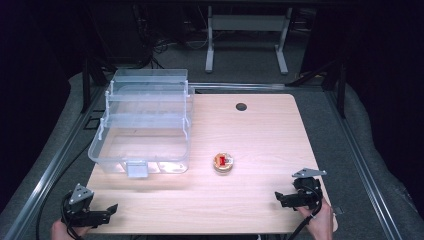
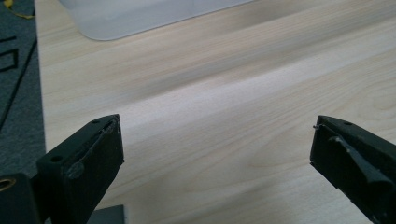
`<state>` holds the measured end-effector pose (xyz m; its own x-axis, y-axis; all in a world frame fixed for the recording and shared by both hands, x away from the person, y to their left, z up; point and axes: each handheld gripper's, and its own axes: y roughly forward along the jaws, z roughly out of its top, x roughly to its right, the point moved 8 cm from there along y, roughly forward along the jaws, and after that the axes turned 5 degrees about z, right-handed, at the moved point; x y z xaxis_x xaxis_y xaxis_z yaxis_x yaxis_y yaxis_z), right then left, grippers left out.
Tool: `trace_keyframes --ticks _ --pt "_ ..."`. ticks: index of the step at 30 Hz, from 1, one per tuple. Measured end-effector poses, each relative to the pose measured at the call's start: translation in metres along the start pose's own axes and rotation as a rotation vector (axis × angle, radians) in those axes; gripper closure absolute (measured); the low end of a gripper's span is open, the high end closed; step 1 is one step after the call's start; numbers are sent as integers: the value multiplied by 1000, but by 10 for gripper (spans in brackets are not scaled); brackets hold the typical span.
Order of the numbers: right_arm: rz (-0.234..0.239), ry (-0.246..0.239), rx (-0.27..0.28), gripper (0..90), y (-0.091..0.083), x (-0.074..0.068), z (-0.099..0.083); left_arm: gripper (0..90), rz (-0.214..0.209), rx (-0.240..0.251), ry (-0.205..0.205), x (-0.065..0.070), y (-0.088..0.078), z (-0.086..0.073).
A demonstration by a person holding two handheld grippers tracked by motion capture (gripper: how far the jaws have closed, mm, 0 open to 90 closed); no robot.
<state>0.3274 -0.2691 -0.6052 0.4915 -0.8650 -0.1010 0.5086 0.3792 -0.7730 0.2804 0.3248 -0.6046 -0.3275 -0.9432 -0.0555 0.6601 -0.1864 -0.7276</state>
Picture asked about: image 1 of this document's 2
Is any person's left hand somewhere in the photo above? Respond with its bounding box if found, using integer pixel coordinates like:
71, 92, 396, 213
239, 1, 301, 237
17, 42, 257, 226
50, 219, 93, 240

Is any person's right hand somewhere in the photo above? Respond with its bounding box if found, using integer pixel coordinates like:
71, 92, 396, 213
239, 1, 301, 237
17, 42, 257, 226
295, 197, 334, 240

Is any long metal floor rail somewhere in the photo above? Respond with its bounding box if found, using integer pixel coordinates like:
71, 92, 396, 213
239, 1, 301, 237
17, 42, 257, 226
2, 85, 107, 240
325, 89, 404, 240

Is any black floor cable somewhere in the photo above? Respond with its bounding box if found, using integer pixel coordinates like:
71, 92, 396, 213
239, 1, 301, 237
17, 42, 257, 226
35, 141, 93, 240

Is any short metal floor rail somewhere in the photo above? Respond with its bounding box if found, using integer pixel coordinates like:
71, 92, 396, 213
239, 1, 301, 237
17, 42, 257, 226
188, 81, 288, 92

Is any grey metal desk frame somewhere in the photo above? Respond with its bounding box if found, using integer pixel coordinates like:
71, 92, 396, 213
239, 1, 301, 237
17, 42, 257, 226
204, 5, 294, 76

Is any black metal stand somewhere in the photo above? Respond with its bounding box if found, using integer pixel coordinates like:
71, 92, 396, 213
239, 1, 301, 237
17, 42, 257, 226
287, 55, 348, 119
81, 55, 110, 114

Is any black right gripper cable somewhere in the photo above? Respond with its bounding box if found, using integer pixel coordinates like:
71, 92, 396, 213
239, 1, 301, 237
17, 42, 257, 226
287, 183, 324, 240

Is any tangle of dark cables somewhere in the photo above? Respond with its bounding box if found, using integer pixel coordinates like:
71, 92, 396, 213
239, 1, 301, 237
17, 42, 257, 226
132, 3, 208, 70

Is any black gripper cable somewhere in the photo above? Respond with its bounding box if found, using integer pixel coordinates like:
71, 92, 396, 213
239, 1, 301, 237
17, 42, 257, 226
60, 191, 86, 240
287, 183, 324, 240

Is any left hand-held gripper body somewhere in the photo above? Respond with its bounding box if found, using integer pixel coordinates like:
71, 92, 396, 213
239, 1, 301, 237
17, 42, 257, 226
61, 183, 111, 230

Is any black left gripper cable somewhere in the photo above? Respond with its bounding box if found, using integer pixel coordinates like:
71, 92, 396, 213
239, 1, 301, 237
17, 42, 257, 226
60, 191, 86, 240

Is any clear plastic tiered storage box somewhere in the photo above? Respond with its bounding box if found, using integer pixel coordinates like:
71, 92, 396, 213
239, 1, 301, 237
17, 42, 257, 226
87, 68, 196, 179

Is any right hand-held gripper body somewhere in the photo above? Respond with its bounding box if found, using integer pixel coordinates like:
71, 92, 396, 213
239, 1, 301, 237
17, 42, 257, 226
290, 167, 328, 210

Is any small round gold tin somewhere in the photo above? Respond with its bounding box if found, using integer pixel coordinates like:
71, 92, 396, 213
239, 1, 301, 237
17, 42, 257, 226
212, 152, 235, 175

